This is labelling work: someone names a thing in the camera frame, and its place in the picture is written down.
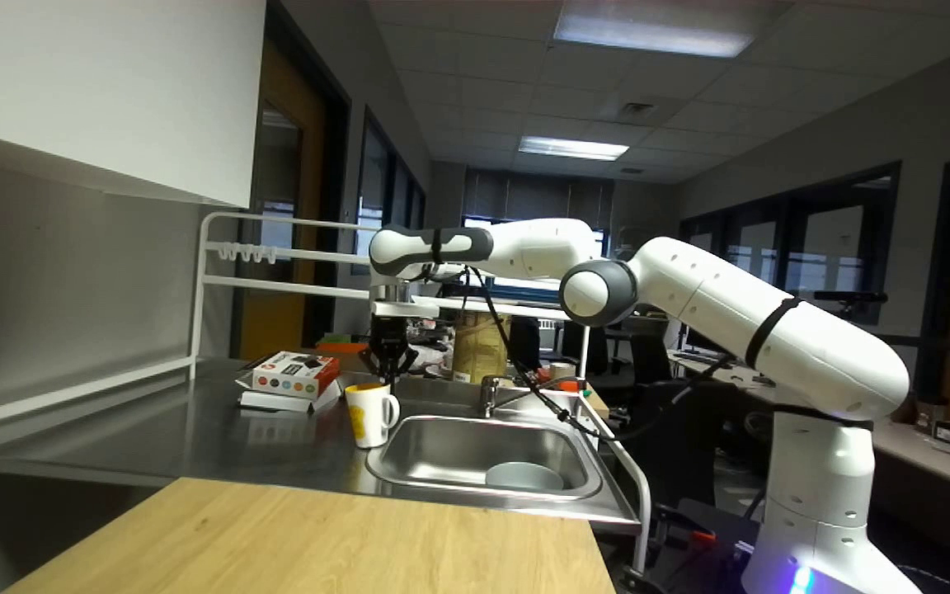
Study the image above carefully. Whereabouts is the large ceiling light panel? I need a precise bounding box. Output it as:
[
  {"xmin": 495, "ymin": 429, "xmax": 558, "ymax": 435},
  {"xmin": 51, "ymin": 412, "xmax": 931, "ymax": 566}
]
[{"xmin": 552, "ymin": 3, "xmax": 757, "ymax": 62}]

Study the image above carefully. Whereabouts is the small ceiling light panel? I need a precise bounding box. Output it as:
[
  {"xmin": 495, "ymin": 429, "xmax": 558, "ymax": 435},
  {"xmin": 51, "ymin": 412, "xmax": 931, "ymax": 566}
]
[{"xmin": 515, "ymin": 132, "xmax": 632, "ymax": 165}]

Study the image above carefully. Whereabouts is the white mug yellow inside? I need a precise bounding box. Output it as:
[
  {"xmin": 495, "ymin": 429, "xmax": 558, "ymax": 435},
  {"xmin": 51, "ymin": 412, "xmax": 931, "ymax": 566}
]
[{"xmin": 342, "ymin": 377, "xmax": 403, "ymax": 451}]

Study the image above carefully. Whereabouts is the wooden door with window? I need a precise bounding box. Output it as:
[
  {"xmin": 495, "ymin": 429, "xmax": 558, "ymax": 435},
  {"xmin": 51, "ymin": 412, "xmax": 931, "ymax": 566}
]
[{"xmin": 234, "ymin": 18, "xmax": 354, "ymax": 366}]

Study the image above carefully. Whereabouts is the chrome faucet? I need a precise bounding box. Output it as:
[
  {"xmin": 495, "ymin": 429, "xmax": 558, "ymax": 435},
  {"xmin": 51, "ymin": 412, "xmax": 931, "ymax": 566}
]
[{"xmin": 479, "ymin": 373, "xmax": 533, "ymax": 423}]

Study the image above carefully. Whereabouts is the black robot base device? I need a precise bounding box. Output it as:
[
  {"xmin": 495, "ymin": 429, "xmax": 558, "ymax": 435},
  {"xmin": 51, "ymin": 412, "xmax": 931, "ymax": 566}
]
[{"xmin": 649, "ymin": 497, "xmax": 764, "ymax": 594}]

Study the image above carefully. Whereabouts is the stainless steel sink unit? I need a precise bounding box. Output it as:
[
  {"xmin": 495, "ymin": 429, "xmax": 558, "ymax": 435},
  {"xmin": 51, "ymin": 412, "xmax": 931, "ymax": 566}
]
[{"xmin": 0, "ymin": 357, "xmax": 644, "ymax": 530}]

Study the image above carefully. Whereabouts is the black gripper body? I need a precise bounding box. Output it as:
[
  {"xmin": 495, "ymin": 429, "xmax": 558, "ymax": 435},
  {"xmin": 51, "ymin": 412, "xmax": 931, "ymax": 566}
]
[{"xmin": 365, "ymin": 313, "xmax": 417, "ymax": 357}]

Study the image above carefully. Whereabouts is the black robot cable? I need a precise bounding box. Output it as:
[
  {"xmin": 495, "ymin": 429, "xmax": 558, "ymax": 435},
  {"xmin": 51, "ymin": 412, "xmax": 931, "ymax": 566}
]
[{"xmin": 430, "ymin": 257, "xmax": 632, "ymax": 454}]

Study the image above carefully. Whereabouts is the red and white box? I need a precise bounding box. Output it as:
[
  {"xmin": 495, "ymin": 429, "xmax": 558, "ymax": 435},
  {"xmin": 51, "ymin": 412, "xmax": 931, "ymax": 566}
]
[{"xmin": 234, "ymin": 345, "xmax": 351, "ymax": 419}]

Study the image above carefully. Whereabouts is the white plate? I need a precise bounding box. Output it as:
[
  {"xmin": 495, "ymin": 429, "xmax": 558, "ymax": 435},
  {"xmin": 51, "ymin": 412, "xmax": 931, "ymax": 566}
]
[{"xmin": 484, "ymin": 459, "xmax": 567, "ymax": 494}]

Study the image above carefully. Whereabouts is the white wall cabinet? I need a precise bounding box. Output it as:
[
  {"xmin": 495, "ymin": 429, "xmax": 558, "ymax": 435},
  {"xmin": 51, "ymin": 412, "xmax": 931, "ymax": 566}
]
[{"xmin": 0, "ymin": 0, "xmax": 270, "ymax": 211}]

